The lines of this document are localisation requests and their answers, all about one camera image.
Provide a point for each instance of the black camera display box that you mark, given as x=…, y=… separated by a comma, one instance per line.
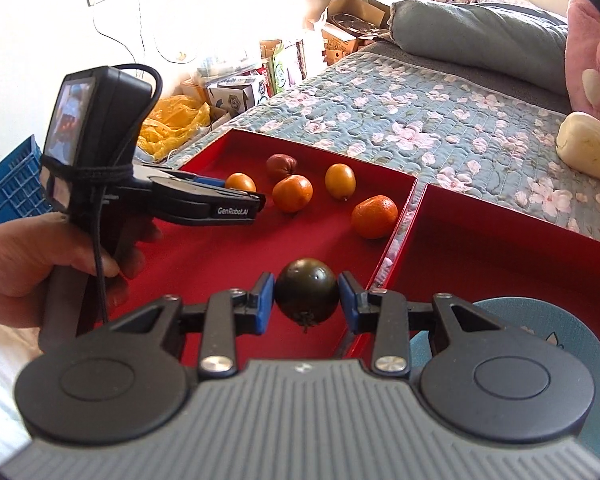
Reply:
x=96, y=111

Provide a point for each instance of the grey-green duvet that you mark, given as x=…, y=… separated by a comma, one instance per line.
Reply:
x=516, y=41

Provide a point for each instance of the dark tomato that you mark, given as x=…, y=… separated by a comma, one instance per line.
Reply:
x=307, y=292

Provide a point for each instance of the blue cartoon plate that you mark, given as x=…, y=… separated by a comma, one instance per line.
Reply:
x=510, y=371

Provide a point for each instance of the cream cabbage plush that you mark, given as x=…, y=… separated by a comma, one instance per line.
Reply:
x=578, y=143

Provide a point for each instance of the orange tangerine centre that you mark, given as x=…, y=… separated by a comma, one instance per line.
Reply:
x=292, y=194

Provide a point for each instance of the green white carton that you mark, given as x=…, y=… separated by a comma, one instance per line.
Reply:
x=286, y=64

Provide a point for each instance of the orange tangerine right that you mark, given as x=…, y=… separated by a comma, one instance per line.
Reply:
x=375, y=217

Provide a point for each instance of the red tray left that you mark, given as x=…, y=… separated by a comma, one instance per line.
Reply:
x=194, y=263

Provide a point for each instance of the orange tangerine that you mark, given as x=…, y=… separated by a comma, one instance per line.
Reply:
x=375, y=217
x=292, y=194

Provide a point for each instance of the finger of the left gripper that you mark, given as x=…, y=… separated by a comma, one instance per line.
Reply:
x=188, y=176

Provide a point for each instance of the person's left hand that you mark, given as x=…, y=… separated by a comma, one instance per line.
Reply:
x=31, y=247

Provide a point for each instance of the red tray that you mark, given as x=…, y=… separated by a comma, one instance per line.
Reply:
x=474, y=251
x=194, y=263

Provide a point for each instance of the yellow-orange fruit left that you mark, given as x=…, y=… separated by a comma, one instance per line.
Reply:
x=240, y=181

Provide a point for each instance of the yellow-orange fruit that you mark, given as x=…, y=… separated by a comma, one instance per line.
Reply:
x=240, y=181
x=340, y=181

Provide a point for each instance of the white printed carton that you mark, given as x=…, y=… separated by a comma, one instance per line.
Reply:
x=238, y=94

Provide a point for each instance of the red apple far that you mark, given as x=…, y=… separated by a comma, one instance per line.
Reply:
x=280, y=167

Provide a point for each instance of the yellow plastic bag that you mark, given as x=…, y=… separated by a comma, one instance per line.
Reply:
x=172, y=122

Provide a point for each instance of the open cardboard box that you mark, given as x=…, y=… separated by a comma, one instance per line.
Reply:
x=346, y=26

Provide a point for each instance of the pink plush toy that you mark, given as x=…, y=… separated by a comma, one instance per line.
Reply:
x=583, y=57

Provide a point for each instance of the red tray right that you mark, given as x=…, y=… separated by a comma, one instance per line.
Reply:
x=474, y=251

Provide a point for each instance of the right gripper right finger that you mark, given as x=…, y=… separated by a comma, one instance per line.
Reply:
x=392, y=319

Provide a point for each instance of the floral quilted bedspread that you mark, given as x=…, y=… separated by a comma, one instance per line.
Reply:
x=438, y=127

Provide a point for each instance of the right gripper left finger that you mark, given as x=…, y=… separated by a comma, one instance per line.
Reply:
x=130, y=377

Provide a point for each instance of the blue plastic crate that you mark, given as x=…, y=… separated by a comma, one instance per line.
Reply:
x=21, y=193

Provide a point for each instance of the yellow-orange fruit right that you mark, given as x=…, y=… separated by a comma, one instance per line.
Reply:
x=340, y=181

